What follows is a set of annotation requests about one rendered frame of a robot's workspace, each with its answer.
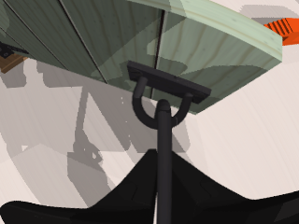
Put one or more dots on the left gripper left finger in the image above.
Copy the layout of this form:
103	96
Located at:
131	202

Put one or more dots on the orange spirit level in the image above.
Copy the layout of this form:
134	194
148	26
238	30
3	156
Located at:
288	27

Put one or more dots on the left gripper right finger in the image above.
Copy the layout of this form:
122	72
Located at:
198	199

